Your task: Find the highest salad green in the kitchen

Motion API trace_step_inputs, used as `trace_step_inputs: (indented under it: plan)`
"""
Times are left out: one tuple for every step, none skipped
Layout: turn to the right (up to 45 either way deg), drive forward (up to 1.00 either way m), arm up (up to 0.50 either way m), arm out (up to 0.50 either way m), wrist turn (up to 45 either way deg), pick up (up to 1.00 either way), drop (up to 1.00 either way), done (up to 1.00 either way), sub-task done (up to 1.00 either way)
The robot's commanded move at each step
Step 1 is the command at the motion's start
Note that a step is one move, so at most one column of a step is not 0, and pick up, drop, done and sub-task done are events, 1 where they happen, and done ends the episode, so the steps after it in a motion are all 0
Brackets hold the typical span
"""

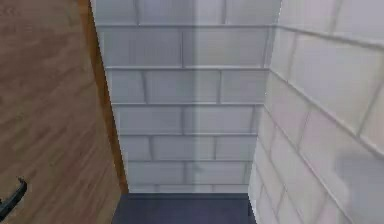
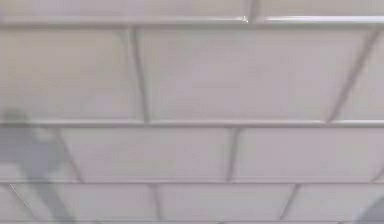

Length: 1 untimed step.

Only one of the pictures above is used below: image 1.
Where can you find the brown wooden room door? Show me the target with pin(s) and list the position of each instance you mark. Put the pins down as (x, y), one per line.
(50, 100)

